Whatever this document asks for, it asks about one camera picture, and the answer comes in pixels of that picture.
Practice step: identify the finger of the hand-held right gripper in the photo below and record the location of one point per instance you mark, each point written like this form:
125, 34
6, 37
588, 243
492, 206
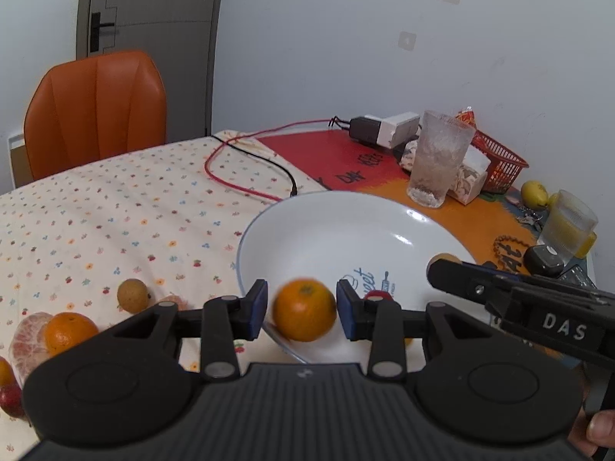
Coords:
461, 281

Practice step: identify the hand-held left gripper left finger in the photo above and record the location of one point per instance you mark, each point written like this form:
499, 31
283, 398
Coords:
257, 307

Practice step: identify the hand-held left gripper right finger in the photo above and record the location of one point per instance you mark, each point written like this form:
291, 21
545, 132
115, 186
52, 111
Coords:
346, 309

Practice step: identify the brown longan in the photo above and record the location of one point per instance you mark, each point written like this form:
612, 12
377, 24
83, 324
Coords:
133, 294
444, 256

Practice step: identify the red cherry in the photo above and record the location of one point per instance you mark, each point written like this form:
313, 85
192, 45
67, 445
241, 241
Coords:
379, 295
12, 398

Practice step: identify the orange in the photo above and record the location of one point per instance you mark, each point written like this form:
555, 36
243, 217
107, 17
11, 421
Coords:
304, 309
69, 336

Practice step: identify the peeled grapefruit piece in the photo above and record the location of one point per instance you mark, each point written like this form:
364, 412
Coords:
26, 345
172, 300

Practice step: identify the small kumquat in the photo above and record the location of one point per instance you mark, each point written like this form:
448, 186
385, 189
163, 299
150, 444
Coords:
4, 370

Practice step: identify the person's right hand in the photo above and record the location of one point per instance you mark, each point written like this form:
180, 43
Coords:
600, 430

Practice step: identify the black key fob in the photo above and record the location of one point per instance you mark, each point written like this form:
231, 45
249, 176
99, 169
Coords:
543, 260

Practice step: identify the bunch of keys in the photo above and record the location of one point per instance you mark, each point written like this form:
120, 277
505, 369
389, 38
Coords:
528, 218

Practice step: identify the clear plastic cup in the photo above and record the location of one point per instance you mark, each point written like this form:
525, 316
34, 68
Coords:
569, 225

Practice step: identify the white tissue pack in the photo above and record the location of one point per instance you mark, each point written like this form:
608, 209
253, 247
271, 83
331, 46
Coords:
468, 177

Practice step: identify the yellow lemon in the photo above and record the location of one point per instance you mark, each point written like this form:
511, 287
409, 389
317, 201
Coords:
534, 195

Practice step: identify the clear glass cup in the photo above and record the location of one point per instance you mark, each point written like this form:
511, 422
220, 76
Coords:
437, 163

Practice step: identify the red plastic basket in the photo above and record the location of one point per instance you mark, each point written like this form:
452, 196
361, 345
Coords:
502, 165

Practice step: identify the red and orange mat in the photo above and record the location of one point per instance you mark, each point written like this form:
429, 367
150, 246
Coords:
331, 158

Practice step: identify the orange snack packet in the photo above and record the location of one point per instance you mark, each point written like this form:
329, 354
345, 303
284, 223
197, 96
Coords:
466, 116

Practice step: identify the floral tablecloth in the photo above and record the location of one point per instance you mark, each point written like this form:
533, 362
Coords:
96, 230

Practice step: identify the black power adapter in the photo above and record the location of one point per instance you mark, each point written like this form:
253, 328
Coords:
365, 129

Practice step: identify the orange chair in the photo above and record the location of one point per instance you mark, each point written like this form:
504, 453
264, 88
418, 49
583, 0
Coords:
96, 110

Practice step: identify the white and beige box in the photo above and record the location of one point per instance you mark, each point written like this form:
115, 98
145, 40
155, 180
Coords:
17, 158

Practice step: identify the grey door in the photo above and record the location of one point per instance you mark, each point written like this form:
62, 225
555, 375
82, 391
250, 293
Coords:
158, 33

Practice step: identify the white wall socket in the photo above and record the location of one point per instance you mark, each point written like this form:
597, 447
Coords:
407, 41

